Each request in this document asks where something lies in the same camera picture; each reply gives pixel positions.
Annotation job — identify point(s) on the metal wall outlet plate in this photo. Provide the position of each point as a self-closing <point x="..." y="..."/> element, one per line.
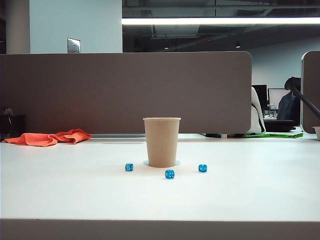
<point x="73" y="45"/>

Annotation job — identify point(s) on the dark monitor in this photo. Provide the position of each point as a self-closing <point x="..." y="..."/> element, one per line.
<point x="261" y="95"/>

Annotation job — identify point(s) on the orange cloth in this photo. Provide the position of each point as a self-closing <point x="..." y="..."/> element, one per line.
<point x="37" y="138"/>

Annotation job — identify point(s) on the green tape strip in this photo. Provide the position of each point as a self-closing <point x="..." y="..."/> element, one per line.
<point x="275" y="135"/>

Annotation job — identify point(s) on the black mesh pen holder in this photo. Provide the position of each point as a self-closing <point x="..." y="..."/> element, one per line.
<point x="12" y="125"/>

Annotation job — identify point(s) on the blue die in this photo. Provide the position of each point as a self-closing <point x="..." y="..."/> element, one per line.
<point x="129" y="167"/>
<point x="169" y="174"/>
<point x="202" y="168"/>

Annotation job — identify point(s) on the white lit monitor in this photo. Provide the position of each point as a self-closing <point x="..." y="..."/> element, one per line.
<point x="275" y="96"/>

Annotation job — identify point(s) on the white ceiling light strip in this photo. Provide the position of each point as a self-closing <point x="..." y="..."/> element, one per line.
<point x="225" y="20"/>

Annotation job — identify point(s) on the beige paper bowl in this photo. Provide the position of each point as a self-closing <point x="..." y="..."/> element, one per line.
<point x="317" y="132"/>

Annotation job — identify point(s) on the wide brown desk partition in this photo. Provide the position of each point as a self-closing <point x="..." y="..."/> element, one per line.
<point x="75" y="87"/>

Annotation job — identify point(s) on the seated person in blue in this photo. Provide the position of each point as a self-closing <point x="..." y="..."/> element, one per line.
<point x="287" y="105"/>

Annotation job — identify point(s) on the black ceiling spotlight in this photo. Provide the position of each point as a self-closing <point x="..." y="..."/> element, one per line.
<point x="238" y="45"/>

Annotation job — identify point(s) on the narrow brown desk partition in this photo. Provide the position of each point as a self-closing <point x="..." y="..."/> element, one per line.
<point x="311" y="87"/>

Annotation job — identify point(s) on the white partition foot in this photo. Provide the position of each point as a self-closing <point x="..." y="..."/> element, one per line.
<point x="224" y="136"/>

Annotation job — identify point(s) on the brown paper cup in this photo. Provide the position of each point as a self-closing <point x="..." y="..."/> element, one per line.
<point x="162" y="142"/>

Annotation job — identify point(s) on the clear drinking glass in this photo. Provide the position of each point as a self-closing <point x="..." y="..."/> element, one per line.
<point x="272" y="111"/>

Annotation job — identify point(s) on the black diagonal pole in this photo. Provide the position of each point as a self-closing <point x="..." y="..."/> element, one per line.
<point x="307" y="101"/>

